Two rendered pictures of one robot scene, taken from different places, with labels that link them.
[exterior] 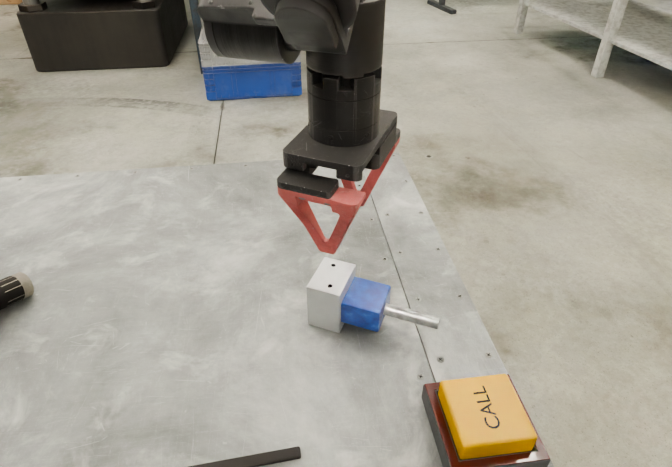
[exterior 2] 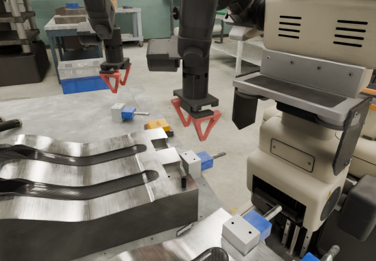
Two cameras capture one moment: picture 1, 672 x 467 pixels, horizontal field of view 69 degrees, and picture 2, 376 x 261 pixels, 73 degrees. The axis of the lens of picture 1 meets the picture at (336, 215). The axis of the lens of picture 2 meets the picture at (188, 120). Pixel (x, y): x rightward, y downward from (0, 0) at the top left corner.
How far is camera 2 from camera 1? 0.52 m
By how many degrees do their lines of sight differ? 14
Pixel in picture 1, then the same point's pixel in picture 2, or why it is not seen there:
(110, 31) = (9, 67)
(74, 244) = (31, 114)
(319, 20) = (104, 31)
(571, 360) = (227, 171)
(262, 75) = (90, 81)
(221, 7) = (82, 31)
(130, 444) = not seen: hidden behind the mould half
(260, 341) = (98, 126)
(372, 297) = (130, 109)
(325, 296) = (116, 109)
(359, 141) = (118, 61)
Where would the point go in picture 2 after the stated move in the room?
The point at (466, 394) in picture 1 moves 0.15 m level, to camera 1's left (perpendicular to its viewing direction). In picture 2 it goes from (153, 122) to (106, 127)
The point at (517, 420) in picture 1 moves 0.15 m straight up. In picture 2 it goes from (164, 124) to (163, 80)
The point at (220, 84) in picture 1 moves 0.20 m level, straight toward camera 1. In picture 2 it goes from (70, 87) to (71, 91)
